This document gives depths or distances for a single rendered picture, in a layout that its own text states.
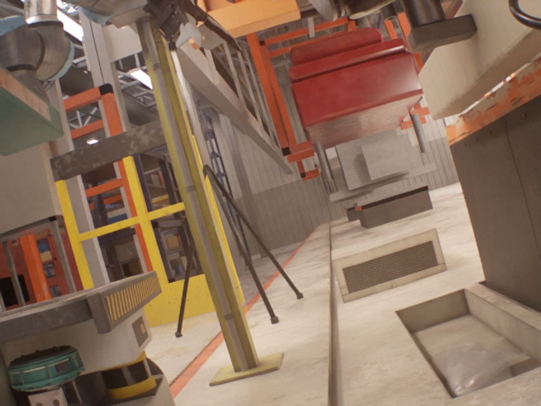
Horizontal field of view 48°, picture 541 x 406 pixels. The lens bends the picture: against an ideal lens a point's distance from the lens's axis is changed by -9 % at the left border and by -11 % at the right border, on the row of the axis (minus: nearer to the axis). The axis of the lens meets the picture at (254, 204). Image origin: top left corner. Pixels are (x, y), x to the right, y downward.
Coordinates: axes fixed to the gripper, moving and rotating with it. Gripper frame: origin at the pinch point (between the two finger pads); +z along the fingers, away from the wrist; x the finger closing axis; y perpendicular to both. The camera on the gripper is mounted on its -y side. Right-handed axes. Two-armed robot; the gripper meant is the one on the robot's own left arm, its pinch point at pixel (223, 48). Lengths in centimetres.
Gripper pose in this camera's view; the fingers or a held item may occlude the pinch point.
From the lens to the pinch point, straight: 134.8
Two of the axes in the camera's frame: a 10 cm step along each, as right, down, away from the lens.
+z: 6.3, 7.6, -1.9
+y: -6.4, 6.4, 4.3
